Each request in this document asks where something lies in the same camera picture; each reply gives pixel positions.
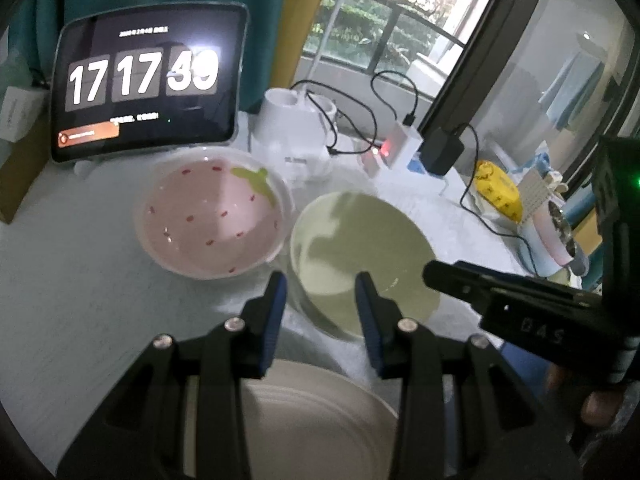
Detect white power strip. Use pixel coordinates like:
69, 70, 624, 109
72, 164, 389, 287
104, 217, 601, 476
382, 122, 423, 171

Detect wide yellow curtain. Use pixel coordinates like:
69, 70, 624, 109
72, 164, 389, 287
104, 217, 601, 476
270, 0, 341, 111

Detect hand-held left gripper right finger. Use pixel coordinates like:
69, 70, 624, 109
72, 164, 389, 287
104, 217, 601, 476
355, 271, 583, 480

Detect pink strawberry bowl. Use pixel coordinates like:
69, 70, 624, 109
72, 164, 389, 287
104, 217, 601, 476
132, 147, 296, 281

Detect white box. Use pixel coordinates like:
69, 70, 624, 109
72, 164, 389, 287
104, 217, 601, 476
0, 85, 48, 142

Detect person's right hand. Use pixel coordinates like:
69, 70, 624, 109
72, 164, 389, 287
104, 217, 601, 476
547, 364, 628, 427

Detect pale blue bowl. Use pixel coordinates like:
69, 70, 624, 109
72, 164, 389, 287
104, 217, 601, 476
517, 225, 591, 278

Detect long black cable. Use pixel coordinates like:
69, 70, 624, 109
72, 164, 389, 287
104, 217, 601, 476
452, 122, 538, 271

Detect balcony railing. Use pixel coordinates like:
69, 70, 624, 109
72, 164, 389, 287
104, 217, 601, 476
320, 0, 466, 76

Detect cream bowl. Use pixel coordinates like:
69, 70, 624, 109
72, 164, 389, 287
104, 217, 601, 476
290, 191, 442, 342

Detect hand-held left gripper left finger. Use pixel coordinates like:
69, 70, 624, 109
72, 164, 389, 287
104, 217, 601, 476
56, 271, 288, 480

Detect black power adapter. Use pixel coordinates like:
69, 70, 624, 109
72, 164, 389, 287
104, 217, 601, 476
417, 127, 463, 176

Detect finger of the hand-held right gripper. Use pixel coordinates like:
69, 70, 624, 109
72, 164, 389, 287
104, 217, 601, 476
422, 260, 608, 361

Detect pale pink bowl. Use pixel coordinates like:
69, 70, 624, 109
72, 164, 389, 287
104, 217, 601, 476
530, 205, 576, 267

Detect white desk lamp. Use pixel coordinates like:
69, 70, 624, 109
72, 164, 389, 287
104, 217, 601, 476
250, 0, 361, 183

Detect tablet with clock display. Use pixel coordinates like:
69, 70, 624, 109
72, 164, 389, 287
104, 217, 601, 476
50, 2, 250, 163

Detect beige plate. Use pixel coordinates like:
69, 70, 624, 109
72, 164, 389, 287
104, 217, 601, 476
185, 360, 401, 480

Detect black charger cable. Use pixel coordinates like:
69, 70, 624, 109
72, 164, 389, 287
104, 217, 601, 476
290, 71, 421, 158

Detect hanging pale blue clothes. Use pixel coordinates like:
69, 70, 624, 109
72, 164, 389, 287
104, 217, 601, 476
540, 50, 608, 131

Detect yellow packet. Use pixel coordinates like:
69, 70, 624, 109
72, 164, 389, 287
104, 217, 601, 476
474, 160, 523, 223

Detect dark sliding door frame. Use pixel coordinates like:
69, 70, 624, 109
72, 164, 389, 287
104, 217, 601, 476
420, 0, 640, 186

